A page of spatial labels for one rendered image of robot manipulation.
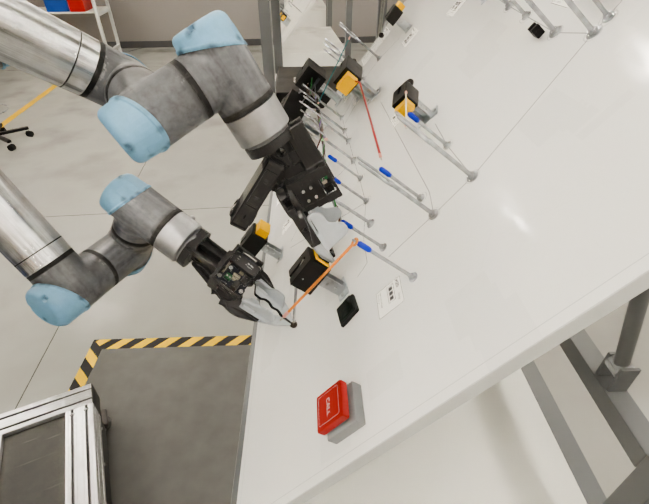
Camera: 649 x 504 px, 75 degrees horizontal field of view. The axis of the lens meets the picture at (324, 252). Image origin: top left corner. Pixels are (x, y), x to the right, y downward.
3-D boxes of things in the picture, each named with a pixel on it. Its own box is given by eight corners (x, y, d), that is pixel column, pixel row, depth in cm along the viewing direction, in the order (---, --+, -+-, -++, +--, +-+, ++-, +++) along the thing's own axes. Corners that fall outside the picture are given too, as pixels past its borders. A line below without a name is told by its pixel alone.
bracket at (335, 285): (336, 286, 73) (313, 273, 72) (344, 276, 73) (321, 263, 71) (340, 302, 70) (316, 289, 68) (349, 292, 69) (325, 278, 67)
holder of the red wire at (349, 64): (381, 70, 111) (349, 43, 106) (380, 95, 102) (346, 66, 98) (368, 84, 114) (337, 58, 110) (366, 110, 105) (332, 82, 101)
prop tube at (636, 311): (613, 382, 67) (656, 227, 48) (603, 368, 69) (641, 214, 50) (634, 378, 66) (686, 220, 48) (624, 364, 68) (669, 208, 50)
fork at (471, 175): (480, 175, 55) (402, 111, 50) (469, 185, 56) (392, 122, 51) (475, 168, 57) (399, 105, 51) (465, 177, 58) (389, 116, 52)
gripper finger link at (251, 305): (287, 335, 67) (240, 300, 66) (279, 339, 72) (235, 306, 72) (298, 319, 68) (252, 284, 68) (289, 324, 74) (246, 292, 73)
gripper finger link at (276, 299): (298, 319, 68) (252, 284, 68) (289, 324, 74) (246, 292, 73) (308, 304, 70) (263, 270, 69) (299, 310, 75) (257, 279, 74)
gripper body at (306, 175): (345, 200, 59) (302, 124, 53) (292, 229, 60) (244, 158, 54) (336, 180, 65) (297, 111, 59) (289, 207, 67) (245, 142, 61)
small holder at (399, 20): (389, 46, 115) (372, 30, 112) (410, 19, 111) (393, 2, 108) (392, 50, 111) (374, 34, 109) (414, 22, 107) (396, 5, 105)
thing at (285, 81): (273, 111, 152) (271, 92, 148) (278, 82, 180) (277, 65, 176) (364, 109, 153) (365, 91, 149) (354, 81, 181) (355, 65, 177)
